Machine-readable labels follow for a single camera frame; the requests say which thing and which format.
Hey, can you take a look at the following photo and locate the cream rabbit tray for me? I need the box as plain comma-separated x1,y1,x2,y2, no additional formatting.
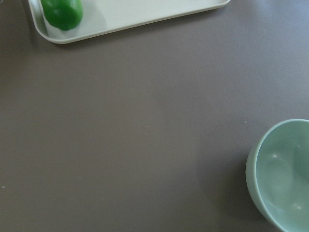
28,0,229,44

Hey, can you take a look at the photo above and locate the mint green bowl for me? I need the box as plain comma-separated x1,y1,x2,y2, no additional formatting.
245,119,309,232

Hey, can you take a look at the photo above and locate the green lime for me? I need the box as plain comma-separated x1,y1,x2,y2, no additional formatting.
41,0,83,31

